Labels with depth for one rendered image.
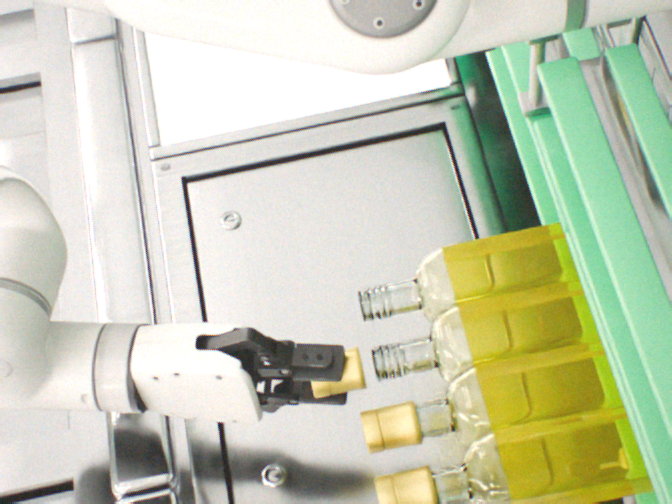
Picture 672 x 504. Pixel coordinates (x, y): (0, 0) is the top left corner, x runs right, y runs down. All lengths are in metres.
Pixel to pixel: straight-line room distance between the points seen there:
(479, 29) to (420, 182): 0.59
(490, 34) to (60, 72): 0.84
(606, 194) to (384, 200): 0.37
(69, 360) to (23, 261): 0.09
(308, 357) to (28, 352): 0.22
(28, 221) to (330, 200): 0.36
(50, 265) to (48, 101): 0.45
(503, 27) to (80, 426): 0.67
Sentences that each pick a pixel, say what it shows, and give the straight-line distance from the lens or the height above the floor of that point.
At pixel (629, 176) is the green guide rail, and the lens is 1.03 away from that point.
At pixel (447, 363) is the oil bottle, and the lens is 1.08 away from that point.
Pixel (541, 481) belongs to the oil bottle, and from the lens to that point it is 1.03.
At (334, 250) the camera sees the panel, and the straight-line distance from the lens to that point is 1.31.
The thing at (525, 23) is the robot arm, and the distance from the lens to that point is 0.76.
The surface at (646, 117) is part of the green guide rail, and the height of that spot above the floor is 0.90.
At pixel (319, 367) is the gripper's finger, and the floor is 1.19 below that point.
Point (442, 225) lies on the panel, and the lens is 1.32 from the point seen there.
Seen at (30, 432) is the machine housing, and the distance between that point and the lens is 1.32.
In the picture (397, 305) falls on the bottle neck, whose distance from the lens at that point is 1.11.
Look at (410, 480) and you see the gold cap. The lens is 1.04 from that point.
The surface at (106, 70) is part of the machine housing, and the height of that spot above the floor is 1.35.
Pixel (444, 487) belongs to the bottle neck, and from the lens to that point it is 1.04.
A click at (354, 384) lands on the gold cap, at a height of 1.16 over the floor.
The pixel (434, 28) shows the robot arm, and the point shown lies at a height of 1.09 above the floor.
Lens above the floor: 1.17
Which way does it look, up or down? level
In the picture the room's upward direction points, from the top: 102 degrees counter-clockwise
